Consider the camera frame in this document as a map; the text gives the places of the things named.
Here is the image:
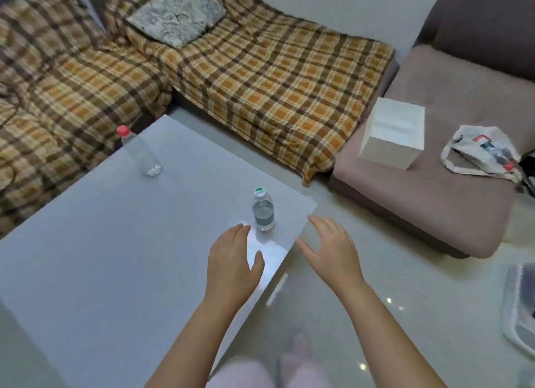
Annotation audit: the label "grey patterned cushion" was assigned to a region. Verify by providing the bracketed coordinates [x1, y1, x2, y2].
[126, 0, 227, 50]

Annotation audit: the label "person's left forearm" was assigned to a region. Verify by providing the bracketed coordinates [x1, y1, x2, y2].
[144, 289, 252, 388]

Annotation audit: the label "white printed tote bag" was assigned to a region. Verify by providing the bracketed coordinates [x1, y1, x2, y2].
[441, 125, 524, 186]

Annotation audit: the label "pink slipper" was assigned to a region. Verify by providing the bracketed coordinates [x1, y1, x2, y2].
[279, 330, 313, 374]

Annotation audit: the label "white cardboard box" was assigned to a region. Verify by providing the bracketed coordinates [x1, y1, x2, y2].
[359, 97, 426, 171]

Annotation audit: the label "clear bottle with green cap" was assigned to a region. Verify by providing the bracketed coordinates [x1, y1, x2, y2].
[252, 186, 276, 232]

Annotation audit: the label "white plastic tray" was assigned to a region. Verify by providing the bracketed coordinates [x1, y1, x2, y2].
[501, 263, 535, 356]

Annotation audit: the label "pink trousers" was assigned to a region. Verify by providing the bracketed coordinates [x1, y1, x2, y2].
[208, 355, 333, 388]

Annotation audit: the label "plaid orange brown sofa cover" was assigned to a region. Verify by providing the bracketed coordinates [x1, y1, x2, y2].
[0, 0, 174, 236]
[104, 0, 396, 186]

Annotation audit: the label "person's right hand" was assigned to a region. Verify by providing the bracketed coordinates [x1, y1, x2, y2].
[295, 215, 367, 300]

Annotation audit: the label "person's right forearm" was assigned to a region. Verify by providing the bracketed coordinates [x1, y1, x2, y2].
[334, 280, 449, 388]

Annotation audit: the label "clear bottle with red cap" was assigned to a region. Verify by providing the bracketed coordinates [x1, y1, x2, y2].
[116, 125, 163, 178]

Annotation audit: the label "person's left hand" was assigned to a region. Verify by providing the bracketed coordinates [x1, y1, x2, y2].
[205, 223, 266, 304]

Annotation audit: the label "brown upholstered sofa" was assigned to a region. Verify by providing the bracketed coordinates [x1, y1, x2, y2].
[328, 0, 535, 260]

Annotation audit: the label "black object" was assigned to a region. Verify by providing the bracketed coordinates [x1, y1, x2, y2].
[517, 149, 535, 197]

